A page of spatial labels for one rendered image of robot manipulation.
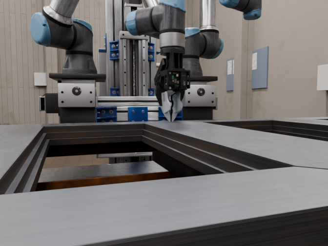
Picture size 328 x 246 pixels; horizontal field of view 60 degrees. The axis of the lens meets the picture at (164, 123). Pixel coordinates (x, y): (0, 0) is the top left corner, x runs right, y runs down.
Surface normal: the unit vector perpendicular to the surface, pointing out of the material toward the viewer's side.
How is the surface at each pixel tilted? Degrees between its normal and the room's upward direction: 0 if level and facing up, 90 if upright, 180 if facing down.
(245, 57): 90
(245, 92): 90
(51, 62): 90
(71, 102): 90
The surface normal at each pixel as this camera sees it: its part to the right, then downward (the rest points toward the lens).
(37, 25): -0.62, 0.16
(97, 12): 0.22, 0.07
